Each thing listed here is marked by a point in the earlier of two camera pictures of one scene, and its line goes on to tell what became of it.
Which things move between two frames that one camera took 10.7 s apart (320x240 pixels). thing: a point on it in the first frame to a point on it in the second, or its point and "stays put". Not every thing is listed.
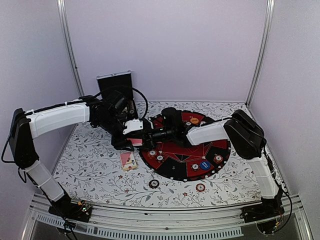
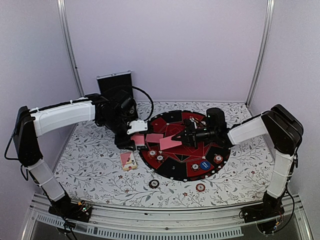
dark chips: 195,166 stays put
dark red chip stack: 154,184 stays put
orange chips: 151,153 stays put
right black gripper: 152,136 to 190,136
